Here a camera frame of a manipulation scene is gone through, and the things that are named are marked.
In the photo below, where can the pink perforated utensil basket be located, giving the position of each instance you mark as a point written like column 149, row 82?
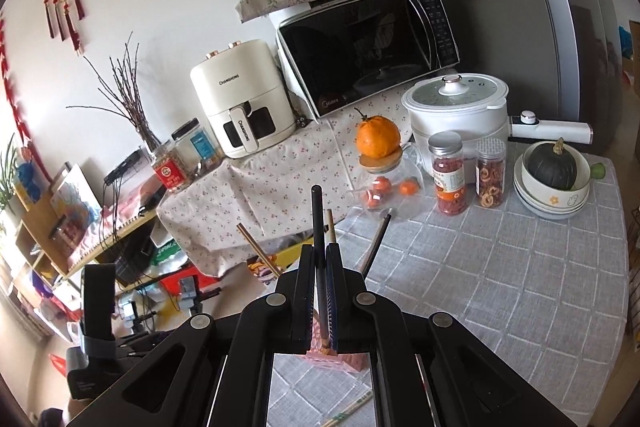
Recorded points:
column 350, row 361

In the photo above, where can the glass jar with bamboo lid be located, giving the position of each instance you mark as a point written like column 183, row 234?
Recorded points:
column 390, row 177

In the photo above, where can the grey checked tablecloth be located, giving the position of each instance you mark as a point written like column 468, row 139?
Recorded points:
column 500, row 287

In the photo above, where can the cream air fryer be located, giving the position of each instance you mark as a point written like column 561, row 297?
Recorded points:
column 240, row 97

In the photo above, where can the red label jar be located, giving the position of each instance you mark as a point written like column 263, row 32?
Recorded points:
column 169, row 169

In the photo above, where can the colourful picture board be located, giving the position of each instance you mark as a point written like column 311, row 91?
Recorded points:
column 75, row 207

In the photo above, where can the small floral cabinet cloth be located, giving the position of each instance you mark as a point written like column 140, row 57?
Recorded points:
column 240, row 197

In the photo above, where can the large orange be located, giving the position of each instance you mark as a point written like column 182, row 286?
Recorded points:
column 378, row 137

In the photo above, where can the black microwave oven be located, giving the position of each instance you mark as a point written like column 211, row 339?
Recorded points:
column 365, row 52

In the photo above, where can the bare dry branches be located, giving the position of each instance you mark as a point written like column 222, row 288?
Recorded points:
column 125, row 97

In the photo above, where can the small orange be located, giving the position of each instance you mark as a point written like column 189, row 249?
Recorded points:
column 409, row 188
column 378, row 193

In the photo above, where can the red dried fruit jar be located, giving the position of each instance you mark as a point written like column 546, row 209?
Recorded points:
column 450, row 182

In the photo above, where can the white flower print bowl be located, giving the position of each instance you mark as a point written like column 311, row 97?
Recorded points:
column 555, row 199

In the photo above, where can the black chopstick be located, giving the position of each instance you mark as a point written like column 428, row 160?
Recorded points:
column 376, row 247
column 318, row 232

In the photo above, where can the red box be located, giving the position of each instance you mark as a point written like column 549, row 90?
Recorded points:
column 172, row 284

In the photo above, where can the green houseplant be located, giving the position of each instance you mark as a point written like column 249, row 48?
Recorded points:
column 6, row 177

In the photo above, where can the dried slices jar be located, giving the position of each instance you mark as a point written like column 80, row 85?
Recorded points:
column 491, row 179

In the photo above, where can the wooden shelf unit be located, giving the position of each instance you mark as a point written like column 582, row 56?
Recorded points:
column 45, row 232

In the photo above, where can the red bag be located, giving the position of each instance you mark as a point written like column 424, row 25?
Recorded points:
column 57, row 366

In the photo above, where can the blue label clear jar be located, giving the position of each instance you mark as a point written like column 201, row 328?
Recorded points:
column 200, row 147

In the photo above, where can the printed bamboo chopstick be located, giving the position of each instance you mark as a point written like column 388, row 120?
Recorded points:
column 350, row 406
column 345, row 413

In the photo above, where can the grey refrigerator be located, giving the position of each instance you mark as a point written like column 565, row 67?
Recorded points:
column 580, row 7

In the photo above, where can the dark green pumpkin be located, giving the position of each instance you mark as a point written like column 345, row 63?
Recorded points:
column 552, row 167

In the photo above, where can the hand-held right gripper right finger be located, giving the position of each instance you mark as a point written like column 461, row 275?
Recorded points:
column 332, row 297

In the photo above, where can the yellow cartoon box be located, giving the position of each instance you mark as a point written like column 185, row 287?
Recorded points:
column 262, row 268

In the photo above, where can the white electric cooking pot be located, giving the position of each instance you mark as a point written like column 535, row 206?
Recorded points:
column 455, row 107

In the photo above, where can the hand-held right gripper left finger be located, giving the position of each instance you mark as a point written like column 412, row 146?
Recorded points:
column 309, row 292

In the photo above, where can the green and white bag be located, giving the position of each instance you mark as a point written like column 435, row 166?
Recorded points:
column 165, row 252

